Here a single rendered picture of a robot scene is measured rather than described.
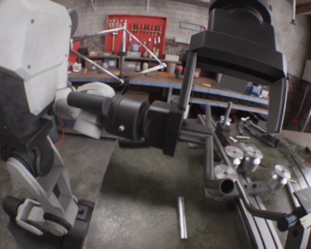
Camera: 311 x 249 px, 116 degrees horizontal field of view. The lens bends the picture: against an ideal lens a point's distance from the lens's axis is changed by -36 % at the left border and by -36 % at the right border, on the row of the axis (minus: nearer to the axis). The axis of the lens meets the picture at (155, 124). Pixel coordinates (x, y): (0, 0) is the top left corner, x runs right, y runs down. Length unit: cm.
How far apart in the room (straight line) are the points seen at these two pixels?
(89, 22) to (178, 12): 135
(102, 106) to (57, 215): 54
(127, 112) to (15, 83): 22
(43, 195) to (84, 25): 242
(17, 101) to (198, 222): 42
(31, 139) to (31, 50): 21
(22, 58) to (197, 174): 45
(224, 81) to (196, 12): 229
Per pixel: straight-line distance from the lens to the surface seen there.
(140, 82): 161
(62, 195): 72
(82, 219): 110
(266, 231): 36
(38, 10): 31
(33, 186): 50
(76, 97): 32
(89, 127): 33
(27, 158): 48
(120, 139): 46
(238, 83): 24
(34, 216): 104
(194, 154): 48
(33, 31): 30
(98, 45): 252
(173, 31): 239
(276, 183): 42
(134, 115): 27
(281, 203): 49
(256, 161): 42
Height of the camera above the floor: 117
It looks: 28 degrees down
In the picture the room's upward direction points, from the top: 7 degrees clockwise
